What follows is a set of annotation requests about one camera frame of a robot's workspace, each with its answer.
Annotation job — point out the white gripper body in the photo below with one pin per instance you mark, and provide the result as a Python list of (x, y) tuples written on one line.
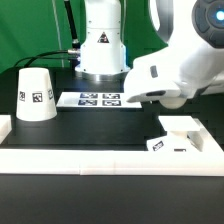
[(176, 75)]

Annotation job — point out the white lamp base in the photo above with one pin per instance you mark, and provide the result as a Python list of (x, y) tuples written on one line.
[(176, 138)]

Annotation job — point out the white lamp bulb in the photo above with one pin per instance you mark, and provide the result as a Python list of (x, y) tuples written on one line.
[(173, 103)]

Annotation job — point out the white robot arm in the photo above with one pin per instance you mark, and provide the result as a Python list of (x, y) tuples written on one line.
[(179, 23)]

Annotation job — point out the white lamp shade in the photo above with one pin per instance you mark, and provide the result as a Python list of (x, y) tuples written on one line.
[(35, 98)]

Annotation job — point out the white marker tag sheet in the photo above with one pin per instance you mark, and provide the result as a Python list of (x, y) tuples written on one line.
[(94, 100)]

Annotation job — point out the white table border frame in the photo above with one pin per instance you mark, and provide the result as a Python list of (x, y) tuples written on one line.
[(207, 161)]

